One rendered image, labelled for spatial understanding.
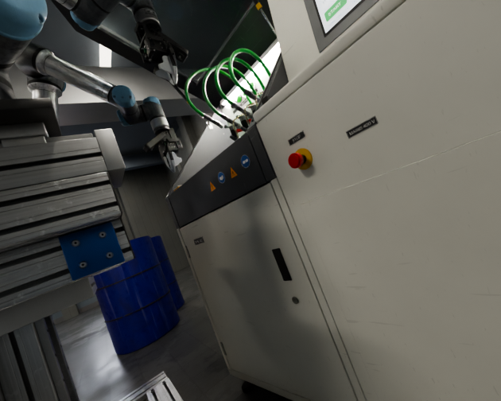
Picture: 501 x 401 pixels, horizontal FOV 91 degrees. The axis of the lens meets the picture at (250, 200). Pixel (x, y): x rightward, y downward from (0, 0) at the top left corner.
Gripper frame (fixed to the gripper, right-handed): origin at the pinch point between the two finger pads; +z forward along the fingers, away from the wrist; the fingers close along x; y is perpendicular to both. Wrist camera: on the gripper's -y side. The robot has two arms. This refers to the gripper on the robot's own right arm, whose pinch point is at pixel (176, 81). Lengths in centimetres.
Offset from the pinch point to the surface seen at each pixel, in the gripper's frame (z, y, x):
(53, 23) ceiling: -219, -26, -204
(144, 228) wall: -27, -198, -674
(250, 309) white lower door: 85, -3, -11
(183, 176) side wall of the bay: 21.3, -14.4, -42.9
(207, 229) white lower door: 51, -3, -20
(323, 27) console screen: 8, -29, 40
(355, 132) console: 45, -3, 47
